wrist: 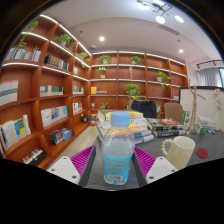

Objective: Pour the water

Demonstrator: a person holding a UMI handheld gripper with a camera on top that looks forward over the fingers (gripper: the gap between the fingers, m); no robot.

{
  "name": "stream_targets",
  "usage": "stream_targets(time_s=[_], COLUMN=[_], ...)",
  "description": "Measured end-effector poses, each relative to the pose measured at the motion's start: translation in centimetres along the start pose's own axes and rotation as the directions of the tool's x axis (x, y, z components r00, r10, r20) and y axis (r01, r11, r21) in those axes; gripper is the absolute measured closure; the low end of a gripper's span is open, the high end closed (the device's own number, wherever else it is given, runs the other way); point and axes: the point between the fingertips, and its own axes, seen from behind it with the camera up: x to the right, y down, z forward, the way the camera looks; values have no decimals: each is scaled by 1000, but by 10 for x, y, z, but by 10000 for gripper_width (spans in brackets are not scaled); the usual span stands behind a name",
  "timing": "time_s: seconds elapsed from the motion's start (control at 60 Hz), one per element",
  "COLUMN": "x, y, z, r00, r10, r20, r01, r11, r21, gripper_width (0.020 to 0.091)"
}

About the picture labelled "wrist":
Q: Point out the orange wooden shelf unit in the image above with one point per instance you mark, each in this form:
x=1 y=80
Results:
x=30 y=103

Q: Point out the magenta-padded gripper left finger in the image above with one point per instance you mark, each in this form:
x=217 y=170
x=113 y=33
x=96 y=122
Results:
x=63 y=168

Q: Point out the recessed ceiling light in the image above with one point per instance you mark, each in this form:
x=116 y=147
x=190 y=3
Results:
x=101 y=38
x=180 y=51

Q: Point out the white box stack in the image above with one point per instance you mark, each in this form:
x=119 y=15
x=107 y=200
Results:
x=208 y=121

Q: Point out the clear blue-capped water bottle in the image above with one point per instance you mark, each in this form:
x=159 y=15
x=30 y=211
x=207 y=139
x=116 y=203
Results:
x=117 y=153

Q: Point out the wooden artist mannequin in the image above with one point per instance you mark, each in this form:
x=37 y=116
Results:
x=194 y=106

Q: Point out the white vase with flowers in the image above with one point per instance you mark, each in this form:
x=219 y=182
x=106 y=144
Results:
x=218 y=106

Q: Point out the branched round-bulb ceiling lamp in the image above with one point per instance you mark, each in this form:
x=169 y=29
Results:
x=160 y=11

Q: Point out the chair with dark jacket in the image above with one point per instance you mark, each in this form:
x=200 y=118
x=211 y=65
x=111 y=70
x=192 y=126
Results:
x=144 y=108

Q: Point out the window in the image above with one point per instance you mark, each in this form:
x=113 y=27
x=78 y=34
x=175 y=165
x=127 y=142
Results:
x=222 y=77

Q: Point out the flat round red coaster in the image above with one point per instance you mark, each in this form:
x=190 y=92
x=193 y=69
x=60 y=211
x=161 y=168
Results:
x=202 y=153

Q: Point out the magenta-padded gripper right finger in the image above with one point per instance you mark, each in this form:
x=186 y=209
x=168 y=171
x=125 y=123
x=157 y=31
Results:
x=160 y=168

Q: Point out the small green box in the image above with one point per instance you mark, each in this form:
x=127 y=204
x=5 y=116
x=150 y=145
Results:
x=200 y=129

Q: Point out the brown chair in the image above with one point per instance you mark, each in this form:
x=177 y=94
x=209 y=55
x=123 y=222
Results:
x=172 y=111

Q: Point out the grey curtain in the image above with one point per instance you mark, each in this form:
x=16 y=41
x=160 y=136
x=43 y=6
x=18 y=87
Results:
x=208 y=77

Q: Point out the tall green-white carton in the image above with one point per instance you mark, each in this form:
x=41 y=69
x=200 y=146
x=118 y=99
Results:
x=186 y=118

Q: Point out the dark book stack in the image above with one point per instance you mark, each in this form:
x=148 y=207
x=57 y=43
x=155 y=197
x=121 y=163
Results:
x=165 y=126

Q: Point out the colourful book stack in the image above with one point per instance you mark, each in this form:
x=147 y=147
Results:
x=141 y=128

